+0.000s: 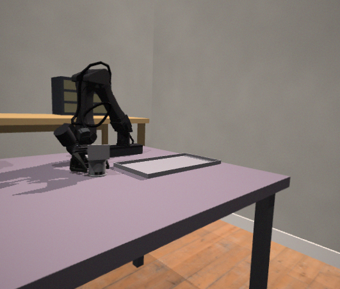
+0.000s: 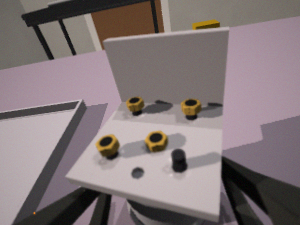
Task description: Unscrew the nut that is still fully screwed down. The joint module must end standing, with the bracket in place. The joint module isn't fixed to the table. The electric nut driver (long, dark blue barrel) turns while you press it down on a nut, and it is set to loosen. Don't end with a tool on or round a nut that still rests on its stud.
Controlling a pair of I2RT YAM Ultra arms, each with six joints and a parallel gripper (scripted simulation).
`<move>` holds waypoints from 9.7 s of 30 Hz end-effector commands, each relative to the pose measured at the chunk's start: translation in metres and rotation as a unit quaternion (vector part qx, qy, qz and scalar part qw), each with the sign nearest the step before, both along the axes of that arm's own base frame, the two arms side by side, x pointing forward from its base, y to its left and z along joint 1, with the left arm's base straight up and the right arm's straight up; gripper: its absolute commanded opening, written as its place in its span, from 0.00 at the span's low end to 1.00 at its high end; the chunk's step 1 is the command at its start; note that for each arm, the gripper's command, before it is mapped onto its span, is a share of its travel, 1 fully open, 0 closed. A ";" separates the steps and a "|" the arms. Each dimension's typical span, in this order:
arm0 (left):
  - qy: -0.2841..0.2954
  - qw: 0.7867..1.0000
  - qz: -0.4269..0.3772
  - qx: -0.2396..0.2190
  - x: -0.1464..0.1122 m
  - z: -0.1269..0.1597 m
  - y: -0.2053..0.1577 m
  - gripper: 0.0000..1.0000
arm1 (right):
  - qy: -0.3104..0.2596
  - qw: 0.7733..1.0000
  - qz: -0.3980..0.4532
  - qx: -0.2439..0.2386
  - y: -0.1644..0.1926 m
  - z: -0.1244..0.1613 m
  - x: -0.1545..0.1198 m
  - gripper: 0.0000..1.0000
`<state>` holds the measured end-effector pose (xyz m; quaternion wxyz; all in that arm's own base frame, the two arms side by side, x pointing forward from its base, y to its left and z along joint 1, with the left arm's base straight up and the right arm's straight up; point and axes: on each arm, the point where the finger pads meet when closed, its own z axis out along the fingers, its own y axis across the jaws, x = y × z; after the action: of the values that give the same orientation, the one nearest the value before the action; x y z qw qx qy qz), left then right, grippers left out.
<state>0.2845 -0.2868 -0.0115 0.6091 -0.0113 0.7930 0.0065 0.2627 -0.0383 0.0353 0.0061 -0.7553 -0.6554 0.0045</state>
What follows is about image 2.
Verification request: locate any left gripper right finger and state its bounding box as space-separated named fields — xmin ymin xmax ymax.
xmin=221 ymin=156 xmax=300 ymax=225

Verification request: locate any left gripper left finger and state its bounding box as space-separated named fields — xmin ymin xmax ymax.
xmin=14 ymin=187 xmax=112 ymax=225

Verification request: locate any shallow light grey rectangular tray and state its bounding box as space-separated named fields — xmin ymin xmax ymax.
xmin=0 ymin=99 xmax=87 ymax=225

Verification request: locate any white l-shaped bracket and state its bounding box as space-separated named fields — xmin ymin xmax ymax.
xmin=65 ymin=27 xmax=229 ymax=222

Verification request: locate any yellow hex nut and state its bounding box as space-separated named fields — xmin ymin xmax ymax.
xmin=126 ymin=97 xmax=145 ymax=112
xmin=145 ymin=131 xmax=168 ymax=152
xmin=181 ymin=99 xmax=202 ymax=115
xmin=95 ymin=134 xmax=120 ymax=157

